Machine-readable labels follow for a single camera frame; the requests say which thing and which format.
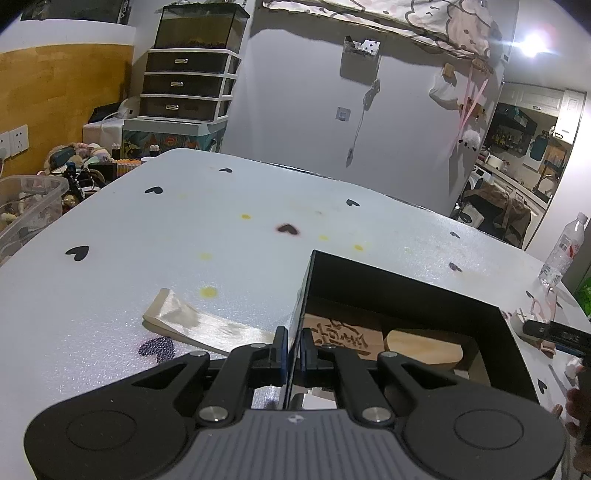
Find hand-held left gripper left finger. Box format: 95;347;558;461
131;325;290;426

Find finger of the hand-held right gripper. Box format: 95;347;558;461
522;319;591;354

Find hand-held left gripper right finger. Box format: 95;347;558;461
301;328;463;426

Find pink scissors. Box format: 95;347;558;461
528;288;560;357

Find carved wooden block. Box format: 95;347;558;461
302;313;385;364

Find oval wooden box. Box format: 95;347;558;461
385;328;464;370

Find black rectangular box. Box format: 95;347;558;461
281;250;542;412

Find person's right hand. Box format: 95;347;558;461
551;388;585;439

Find clear water bottle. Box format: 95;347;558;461
537;212;590;289

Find clear plastic wrapper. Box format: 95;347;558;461
141;288;279;357

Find chair with brown jacket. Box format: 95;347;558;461
457;184;533;248

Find pink ribbon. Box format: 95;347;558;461
445;69;491;158

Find colourful printed cabinet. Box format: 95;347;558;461
122;119;227;153

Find white hanging pouch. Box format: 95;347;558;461
429;73;458;110

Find pile of plush toys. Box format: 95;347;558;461
43;141;114;177

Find white appliance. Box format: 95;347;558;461
82;96;142;149

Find round ceiling light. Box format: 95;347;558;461
521;32;548;58

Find white drawer unit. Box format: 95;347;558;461
138;46;242;123

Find clear plastic bin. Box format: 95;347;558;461
0;175;70;267

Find glass fish tank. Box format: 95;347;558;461
153;2;250;51

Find printed blanket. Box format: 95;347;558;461
262;0;493;61

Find hanging grey cord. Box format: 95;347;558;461
346;78;382;168

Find clear wall holder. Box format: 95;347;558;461
344;37;382;61

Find white wall socket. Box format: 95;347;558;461
0;123;29;160

